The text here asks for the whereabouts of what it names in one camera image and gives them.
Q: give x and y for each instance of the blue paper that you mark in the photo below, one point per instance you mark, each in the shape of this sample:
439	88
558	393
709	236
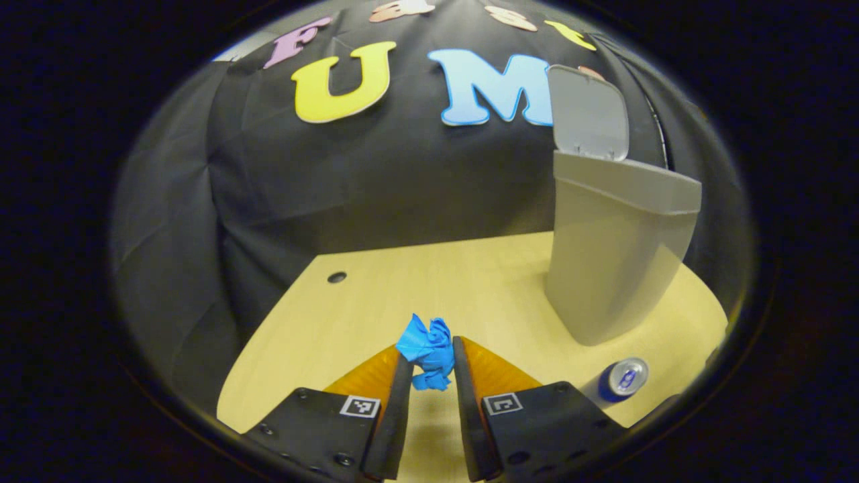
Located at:
429	349

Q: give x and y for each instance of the black backdrop cloth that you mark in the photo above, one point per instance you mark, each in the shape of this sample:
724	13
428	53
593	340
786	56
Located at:
376	174

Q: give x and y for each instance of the blue and silver pop can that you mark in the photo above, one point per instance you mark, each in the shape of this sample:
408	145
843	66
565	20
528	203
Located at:
621	382

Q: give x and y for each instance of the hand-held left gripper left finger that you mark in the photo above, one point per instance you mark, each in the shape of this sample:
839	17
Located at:
396	416

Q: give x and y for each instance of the white desktop garbage bin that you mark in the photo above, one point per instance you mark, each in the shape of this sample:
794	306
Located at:
611	255

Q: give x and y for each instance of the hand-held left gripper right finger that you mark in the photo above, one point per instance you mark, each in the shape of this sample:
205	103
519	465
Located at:
470	422

